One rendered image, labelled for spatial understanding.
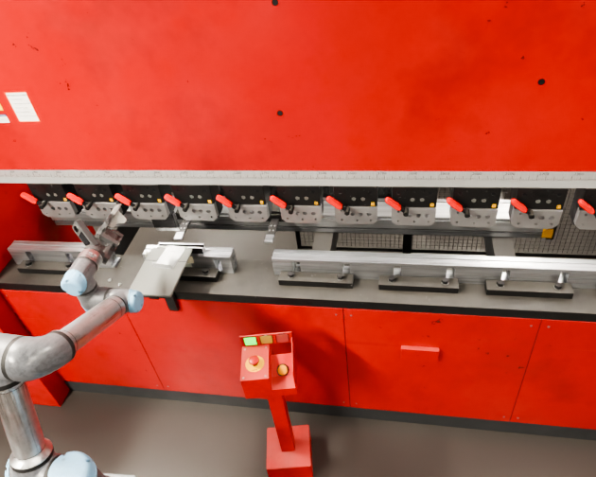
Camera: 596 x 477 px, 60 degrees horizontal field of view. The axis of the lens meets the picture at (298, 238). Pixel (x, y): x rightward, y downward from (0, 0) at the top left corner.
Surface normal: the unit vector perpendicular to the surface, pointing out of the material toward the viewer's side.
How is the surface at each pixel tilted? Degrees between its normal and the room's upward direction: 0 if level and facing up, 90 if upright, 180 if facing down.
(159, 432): 0
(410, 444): 0
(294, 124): 90
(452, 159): 90
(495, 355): 90
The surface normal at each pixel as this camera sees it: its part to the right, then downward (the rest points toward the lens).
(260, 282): -0.11, -0.75
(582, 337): -0.16, 0.66
